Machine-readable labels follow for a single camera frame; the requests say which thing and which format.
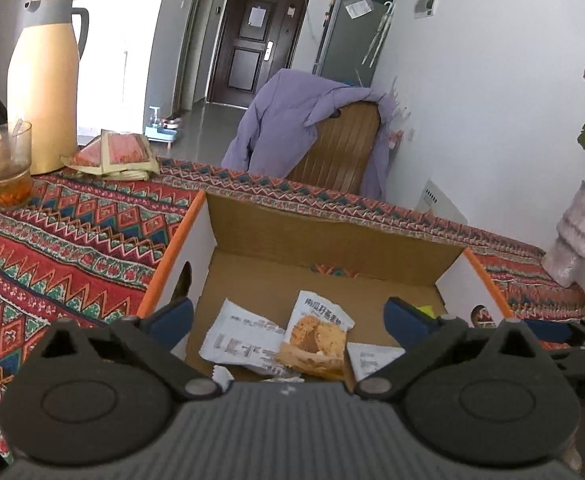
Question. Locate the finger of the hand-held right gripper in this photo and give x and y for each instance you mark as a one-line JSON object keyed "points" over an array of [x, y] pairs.
{"points": [[552, 332], [560, 362]]}

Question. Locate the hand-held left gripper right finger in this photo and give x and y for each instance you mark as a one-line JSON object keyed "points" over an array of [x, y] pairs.
{"points": [[407, 320]]}

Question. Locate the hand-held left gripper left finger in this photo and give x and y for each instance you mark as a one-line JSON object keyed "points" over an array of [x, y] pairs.
{"points": [[170, 322]]}

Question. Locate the cookie picture snack packet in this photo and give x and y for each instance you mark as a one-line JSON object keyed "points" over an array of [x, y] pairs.
{"points": [[317, 335]]}

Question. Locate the red cardboard box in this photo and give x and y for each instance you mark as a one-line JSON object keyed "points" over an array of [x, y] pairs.
{"points": [[322, 240]]}

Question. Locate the pink textured vase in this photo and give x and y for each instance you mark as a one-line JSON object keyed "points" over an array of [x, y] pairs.
{"points": [[580, 230]]}

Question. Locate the red tea packets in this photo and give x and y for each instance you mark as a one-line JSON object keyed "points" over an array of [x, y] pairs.
{"points": [[117, 152]]}

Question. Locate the wooden chair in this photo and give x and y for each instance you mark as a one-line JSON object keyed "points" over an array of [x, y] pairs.
{"points": [[342, 145]]}

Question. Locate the blue white floor appliance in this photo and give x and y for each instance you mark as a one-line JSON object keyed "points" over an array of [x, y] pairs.
{"points": [[162, 127]]}

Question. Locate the dried lavender bunch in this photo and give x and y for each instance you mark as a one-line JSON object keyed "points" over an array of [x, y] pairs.
{"points": [[400, 102]]}

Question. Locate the glass cup with tea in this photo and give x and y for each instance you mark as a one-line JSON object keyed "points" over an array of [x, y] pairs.
{"points": [[7, 170]]}

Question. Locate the purple jacket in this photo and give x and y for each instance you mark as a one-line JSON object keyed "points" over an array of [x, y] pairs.
{"points": [[277, 120]]}

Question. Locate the dark brown door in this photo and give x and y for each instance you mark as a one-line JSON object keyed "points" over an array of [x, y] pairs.
{"points": [[245, 65]]}

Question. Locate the cream thermos jug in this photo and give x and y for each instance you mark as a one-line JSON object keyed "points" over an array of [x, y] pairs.
{"points": [[42, 85]]}

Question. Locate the grey refrigerator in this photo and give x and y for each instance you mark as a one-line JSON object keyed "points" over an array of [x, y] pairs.
{"points": [[347, 45]]}

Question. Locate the white umbrella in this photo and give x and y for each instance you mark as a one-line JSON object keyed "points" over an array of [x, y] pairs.
{"points": [[380, 35]]}

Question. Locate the paper sheet on refrigerator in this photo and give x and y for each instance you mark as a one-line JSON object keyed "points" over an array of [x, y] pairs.
{"points": [[358, 8]]}

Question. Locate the white door notice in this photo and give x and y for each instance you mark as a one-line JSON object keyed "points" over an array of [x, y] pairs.
{"points": [[256, 16]]}

